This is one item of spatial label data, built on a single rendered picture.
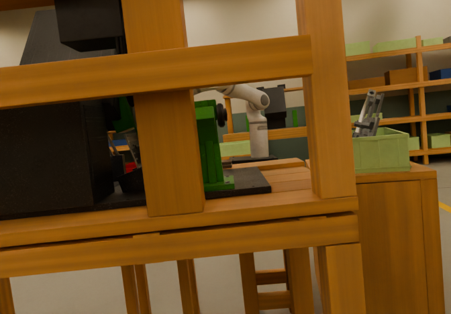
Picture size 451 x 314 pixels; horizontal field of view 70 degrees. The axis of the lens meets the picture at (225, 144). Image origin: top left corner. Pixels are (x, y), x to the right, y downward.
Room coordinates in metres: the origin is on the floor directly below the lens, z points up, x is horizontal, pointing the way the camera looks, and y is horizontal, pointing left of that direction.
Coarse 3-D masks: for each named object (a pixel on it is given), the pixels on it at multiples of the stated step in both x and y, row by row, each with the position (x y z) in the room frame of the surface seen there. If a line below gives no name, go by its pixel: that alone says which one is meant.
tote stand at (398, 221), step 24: (360, 192) 1.46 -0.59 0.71; (384, 192) 1.44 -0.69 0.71; (408, 192) 1.42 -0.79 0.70; (432, 192) 1.41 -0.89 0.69; (360, 216) 1.46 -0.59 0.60; (384, 216) 1.44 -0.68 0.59; (408, 216) 1.43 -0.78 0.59; (432, 216) 1.41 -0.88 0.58; (360, 240) 1.46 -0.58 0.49; (384, 240) 1.45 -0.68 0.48; (408, 240) 1.43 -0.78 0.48; (432, 240) 1.41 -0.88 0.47; (384, 264) 1.45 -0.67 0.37; (408, 264) 1.43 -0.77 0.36; (432, 264) 1.41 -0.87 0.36; (384, 288) 1.45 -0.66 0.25; (408, 288) 1.43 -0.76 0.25; (432, 288) 1.41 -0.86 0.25; (384, 312) 1.45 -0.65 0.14; (408, 312) 1.43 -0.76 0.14; (432, 312) 1.41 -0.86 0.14
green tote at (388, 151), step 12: (384, 132) 2.02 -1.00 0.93; (396, 132) 1.66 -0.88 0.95; (360, 144) 1.51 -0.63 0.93; (372, 144) 1.49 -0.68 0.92; (384, 144) 1.48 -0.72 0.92; (396, 144) 1.46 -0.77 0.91; (408, 144) 1.45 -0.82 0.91; (360, 156) 1.50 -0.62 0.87; (372, 156) 1.49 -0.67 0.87; (384, 156) 1.48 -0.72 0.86; (396, 156) 1.46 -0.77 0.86; (408, 156) 1.45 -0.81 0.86; (360, 168) 1.51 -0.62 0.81; (372, 168) 1.49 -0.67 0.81; (384, 168) 1.48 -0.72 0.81; (396, 168) 1.46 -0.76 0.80; (408, 168) 1.45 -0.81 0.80
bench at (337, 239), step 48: (288, 192) 0.91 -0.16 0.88; (0, 240) 0.80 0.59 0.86; (48, 240) 0.80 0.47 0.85; (96, 240) 0.81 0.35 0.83; (144, 240) 0.80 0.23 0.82; (192, 240) 0.80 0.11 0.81; (240, 240) 0.79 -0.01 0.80; (288, 240) 0.79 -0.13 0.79; (336, 240) 0.79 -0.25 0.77; (0, 288) 1.43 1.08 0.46; (336, 288) 0.79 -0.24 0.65
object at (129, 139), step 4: (124, 136) 1.05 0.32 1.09; (128, 136) 1.06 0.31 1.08; (132, 136) 1.12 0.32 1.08; (136, 136) 1.17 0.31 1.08; (128, 140) 1.06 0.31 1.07; (132, 140) 1.08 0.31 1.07; (136, 140) 1.13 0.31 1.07; (128, 144) 1.05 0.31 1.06; (132, 144) 1.08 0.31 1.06; (136, 144) 1.13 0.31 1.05; (132, 148) 1.07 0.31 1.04; (136, 148) 1.09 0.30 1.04; (132, 152) 1.05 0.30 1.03; (136, 152) 1.07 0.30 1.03; (132, 156) 1.05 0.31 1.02; (136, 156) 1.07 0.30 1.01; (140, 156) 1.10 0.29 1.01; (136, 160) 1.06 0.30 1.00; (140, 160) 1.10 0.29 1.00; (136, 164) 1.05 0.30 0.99; (140, 164) 1.06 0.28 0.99
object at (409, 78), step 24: (360, 48) 5.74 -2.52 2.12; (384, 48) 5.70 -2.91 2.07; (408, 48) 5.59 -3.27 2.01; (432, 48) 5.49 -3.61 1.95; (408, 72) 5.66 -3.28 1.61; (432, 72) 5.84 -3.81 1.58; (408, 96) 6.05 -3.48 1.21; (384, 120) 5.66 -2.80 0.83; (408, 120) 5.56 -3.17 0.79; (432, 144) 5.58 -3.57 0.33
